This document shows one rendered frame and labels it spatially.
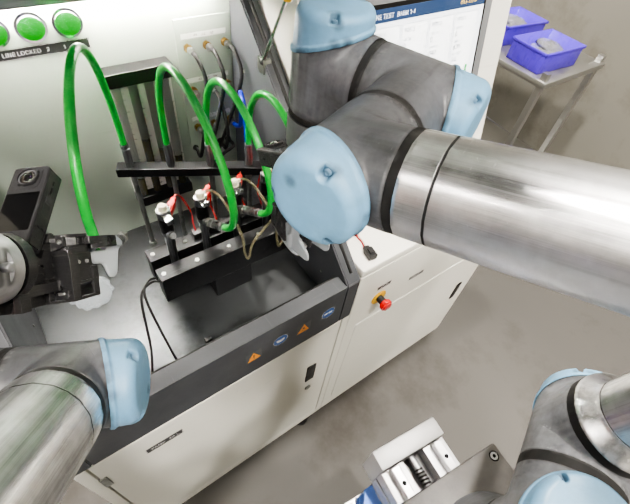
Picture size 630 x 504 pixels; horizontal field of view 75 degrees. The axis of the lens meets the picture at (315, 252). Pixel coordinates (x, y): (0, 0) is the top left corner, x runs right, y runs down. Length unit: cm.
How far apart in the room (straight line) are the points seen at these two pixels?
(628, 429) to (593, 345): 198
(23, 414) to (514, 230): 30
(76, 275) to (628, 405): 63
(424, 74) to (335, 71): 8
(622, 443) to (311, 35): 52
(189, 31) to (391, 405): 156
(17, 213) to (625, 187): 55
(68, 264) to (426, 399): 165
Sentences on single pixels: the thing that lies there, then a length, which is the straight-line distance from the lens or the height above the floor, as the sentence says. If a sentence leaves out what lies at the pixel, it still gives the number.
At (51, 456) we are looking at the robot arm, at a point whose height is 146.
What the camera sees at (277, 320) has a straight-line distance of 90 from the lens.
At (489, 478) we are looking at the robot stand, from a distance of 78.
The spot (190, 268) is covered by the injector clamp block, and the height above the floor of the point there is 98.
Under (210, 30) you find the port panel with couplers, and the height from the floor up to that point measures 133.
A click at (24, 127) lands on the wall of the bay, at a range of 105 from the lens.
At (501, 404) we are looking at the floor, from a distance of 211.
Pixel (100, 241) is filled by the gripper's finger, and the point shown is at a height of 131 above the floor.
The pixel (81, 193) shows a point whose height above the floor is 133.
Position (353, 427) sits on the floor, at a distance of 184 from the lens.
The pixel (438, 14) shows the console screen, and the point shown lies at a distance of 117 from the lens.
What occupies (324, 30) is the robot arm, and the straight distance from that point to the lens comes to 40.
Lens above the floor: 173
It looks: 49 degrees down
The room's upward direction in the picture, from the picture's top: 9 degrees clockwise
